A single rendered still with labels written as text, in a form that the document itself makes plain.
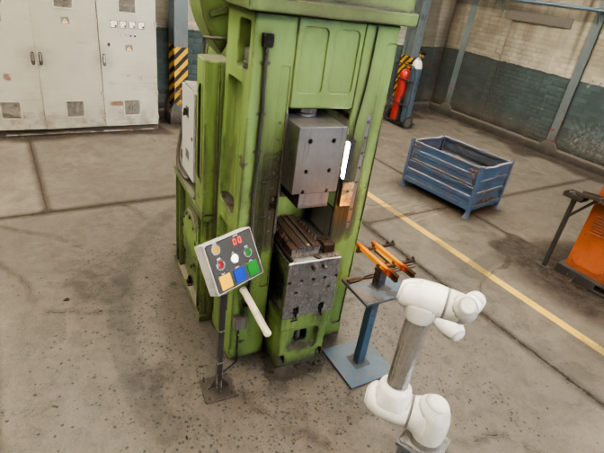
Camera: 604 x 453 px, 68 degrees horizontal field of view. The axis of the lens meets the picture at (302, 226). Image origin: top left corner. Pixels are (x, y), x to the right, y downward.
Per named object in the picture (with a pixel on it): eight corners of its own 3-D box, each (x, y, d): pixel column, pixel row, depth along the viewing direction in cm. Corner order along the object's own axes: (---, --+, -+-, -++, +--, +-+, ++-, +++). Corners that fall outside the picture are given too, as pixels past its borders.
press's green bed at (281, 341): (321, 358, 338) (330, 309, 315) (275, 369, 322) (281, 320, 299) (290, 311, 380) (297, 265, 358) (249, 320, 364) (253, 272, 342)
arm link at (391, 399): (403, 436, 209) (358, 417, 215) (408, 411, 223) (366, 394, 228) (451, 300, 175) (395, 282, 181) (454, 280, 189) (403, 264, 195)
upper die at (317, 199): (326, 206, 275) (329, 191, 271) (297, 208, 267) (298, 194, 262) (297, 178, 307) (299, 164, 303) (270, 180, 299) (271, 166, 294)
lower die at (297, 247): (318, 254, 292) (320, 243, 288) (290, 258, 284) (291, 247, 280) (291, 223, 324) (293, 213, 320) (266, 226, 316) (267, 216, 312)
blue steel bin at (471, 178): (498, 208, 631) (516, 160, 596) (465, 219, 585) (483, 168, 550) (432, 176, 710) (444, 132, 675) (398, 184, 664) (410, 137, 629)
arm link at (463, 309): (478, 302, 191) (446, 291, 195) (487, 294, 174) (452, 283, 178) (470, 332, 188) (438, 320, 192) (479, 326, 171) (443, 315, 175)
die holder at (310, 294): (331, 309, 315) (341, 256, 294) (281, 320, 299) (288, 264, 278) (297, 265, 358) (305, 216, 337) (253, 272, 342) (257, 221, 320)
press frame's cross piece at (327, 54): (351, 109, 266) (368, 22, 243) (288, 109, 248) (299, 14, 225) (318, 90, 299) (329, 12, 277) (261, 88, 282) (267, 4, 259)
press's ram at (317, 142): (348, 190, 276) (360, 127, 257) (291, 194, 260) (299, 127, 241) (317, 164, 309) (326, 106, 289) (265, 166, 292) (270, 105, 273)
